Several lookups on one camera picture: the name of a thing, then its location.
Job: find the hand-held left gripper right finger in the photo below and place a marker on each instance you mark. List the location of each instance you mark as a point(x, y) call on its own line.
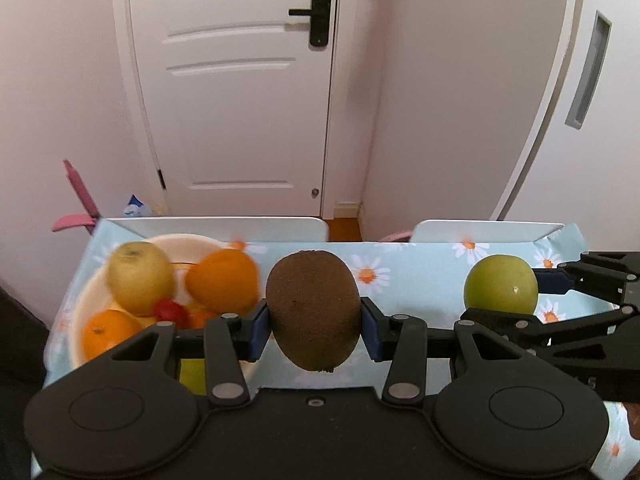
point(369, 332)

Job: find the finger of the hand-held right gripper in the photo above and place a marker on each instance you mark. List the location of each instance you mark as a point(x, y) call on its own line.
point(540, 327)
point(552, 280)

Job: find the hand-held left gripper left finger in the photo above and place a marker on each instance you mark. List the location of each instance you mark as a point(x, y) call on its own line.
point(257, 332)

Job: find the green apple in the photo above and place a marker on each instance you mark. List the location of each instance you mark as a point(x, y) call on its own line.
point(500, 285)

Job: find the small tangerine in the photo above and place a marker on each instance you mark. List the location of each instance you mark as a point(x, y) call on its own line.
point(202, 319)
point(107, 335)

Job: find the brown kiwi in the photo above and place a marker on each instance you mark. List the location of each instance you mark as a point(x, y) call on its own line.
point(312, 310)

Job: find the large orange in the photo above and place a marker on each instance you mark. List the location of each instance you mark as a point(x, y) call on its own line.
point(222, 280)

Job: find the small yellow-green fruit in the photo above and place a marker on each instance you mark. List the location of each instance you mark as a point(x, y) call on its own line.
point(192, 377)

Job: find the small red fruit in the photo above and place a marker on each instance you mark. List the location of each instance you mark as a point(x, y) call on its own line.
point(170, 312)

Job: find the cream bowl with yellow print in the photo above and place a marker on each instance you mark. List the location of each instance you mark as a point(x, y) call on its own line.
point(90, 290)

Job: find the white chair back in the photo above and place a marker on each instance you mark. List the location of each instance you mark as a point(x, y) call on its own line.
point(225, 227)
point(480, 230)

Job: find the yellow apple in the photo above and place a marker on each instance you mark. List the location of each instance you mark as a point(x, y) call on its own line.
point(140, 277)

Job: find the blue and white packet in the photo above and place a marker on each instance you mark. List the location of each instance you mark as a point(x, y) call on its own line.
point(137, 207)

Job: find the white panelled door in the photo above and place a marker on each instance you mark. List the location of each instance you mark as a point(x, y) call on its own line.
point(240, 110)

